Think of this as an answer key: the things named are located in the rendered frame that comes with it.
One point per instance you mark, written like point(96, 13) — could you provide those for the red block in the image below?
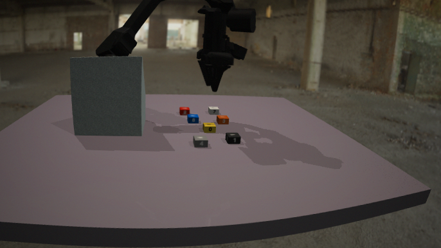
point(184, 110)

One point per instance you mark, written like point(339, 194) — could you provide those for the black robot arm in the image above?
point(221, 14)

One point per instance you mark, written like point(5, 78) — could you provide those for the yellow block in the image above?
point(209, 128)

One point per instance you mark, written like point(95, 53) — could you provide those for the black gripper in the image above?
point(214, 61)

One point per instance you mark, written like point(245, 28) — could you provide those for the orange block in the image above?
point(222, 120)

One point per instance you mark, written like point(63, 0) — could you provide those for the blue block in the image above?
point(192, 118)

